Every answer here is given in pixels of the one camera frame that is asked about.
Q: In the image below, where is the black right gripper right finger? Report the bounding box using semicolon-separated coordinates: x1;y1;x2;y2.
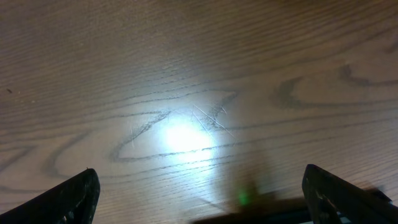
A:
302;164;397;224

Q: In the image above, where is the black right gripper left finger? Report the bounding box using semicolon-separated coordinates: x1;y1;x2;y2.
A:
1;169;100;224

